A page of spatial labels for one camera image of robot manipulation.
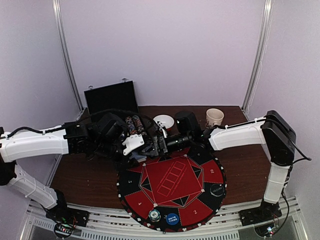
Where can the round red black poker mat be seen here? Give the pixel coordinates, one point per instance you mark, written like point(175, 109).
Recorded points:
point(177, 183)

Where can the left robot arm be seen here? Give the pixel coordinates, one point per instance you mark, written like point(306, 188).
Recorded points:
point(67, 139)

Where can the blue small blind button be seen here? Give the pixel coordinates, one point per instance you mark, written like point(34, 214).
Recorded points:
point(172, 219)

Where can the white bowl orange outside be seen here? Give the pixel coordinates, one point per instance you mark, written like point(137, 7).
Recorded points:
point(164, 121)

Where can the chip row in case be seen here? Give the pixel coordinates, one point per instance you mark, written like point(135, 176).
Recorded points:
point(131, 126)
point(139, 125)

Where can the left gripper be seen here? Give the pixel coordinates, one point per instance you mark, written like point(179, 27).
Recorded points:
point(141, 152)

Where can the right aluminium frame post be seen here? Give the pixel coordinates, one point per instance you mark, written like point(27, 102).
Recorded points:
point(260, 50)

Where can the stack of poker chips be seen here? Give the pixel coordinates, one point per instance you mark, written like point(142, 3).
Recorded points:
point(154, 215)

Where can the black poker chip case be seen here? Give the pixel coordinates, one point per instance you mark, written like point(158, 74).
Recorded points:
point(119, 99)

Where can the blue backed card deck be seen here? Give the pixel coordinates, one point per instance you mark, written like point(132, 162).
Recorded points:
point(137, 157)

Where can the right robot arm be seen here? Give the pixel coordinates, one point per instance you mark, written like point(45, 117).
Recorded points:
point(270, 130)

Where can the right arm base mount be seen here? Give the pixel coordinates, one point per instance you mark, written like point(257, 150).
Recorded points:
point(263, 219)

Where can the aluminium frame post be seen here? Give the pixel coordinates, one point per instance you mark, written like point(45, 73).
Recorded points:
point(260, 50)
point(65, 53)

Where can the left aluminium frame post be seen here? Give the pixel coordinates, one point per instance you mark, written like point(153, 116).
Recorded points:
point(65, 53)

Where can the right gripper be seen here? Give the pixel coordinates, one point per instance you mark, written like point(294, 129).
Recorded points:
point(162, 144)

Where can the cream ceramic mug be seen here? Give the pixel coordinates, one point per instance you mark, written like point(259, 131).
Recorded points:
point(214, 117)

